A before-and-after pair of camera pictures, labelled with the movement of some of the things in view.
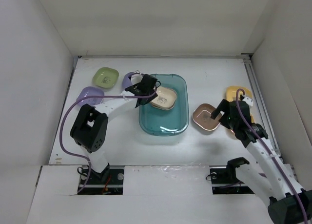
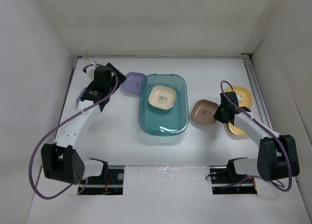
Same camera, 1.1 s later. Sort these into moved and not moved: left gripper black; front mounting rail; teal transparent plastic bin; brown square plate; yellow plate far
Moved: brown square plate; left gripper black
Not moved: teal transparent plastic bin; front mounting rail; yellow plate far
